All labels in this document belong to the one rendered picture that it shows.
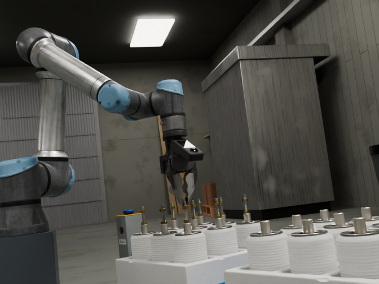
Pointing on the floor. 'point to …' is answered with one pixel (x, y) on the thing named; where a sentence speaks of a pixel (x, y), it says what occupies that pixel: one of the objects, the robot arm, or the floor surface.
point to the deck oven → (269, 132)
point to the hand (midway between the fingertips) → (185, 200)
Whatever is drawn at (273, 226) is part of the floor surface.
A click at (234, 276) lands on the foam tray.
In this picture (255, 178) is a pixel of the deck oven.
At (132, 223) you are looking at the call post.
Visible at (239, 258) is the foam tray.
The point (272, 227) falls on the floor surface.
